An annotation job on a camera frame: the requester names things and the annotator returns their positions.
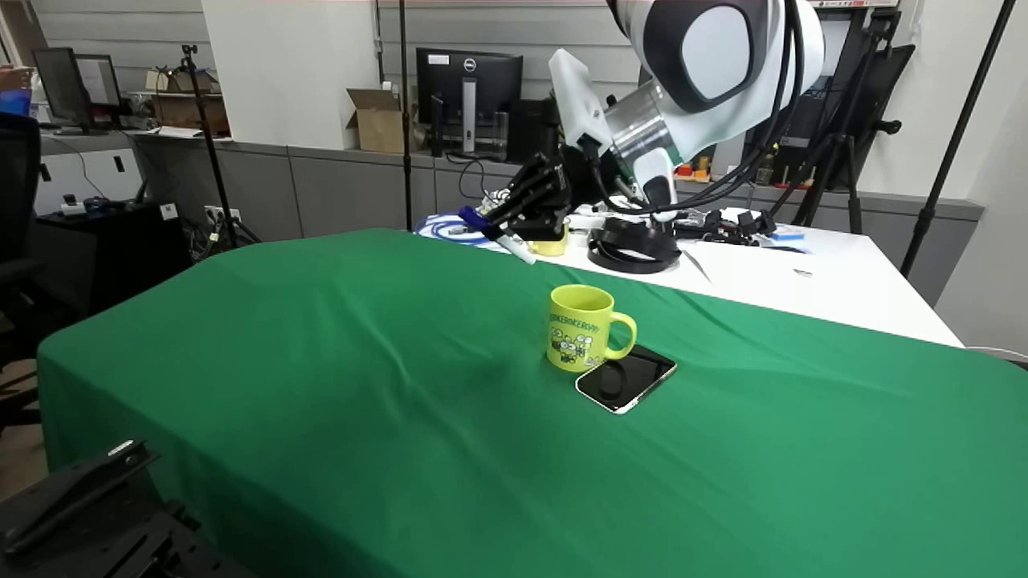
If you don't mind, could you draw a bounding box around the open cardboard box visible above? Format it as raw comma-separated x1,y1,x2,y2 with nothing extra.
344,87,411,157

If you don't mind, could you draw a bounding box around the black smartphone with white edge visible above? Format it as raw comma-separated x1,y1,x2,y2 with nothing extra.
572,345,680,418

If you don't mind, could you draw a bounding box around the grey desk monitor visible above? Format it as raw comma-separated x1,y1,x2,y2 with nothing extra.
29,44,126,129

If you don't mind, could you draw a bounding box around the black low cabinet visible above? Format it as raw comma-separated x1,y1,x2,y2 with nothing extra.
29,196,198,318

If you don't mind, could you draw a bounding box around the thin black tripod stand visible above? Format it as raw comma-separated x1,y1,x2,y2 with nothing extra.
172,41,263,249

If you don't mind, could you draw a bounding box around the black slanted pole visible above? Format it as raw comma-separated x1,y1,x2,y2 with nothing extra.
896,0,1021,279

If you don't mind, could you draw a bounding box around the yellow-green printed mug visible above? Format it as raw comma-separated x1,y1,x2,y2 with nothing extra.
541,284,641,376

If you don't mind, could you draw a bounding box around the black computer monitor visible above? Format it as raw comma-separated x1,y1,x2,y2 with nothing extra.
415,44,526,160

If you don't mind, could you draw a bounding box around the black computer box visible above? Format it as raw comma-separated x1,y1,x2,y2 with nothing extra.
503,97,560,167

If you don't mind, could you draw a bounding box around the grey wrist camera bar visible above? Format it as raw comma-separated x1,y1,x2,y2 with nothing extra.
545,44,617,154

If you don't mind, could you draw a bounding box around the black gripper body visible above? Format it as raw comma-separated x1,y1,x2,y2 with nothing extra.
524,147,574,245

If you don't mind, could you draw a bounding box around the grey low cabinet row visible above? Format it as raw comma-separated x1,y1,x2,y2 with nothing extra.
132,131,982,308

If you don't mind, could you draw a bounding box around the black camera tripod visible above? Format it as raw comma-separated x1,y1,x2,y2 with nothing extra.
790,6,913,239

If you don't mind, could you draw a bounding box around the black equipment stand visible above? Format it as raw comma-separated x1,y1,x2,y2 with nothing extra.
0,438,218,578

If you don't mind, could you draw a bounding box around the green tablecloth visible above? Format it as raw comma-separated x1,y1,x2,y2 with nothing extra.
35,225,1028,578

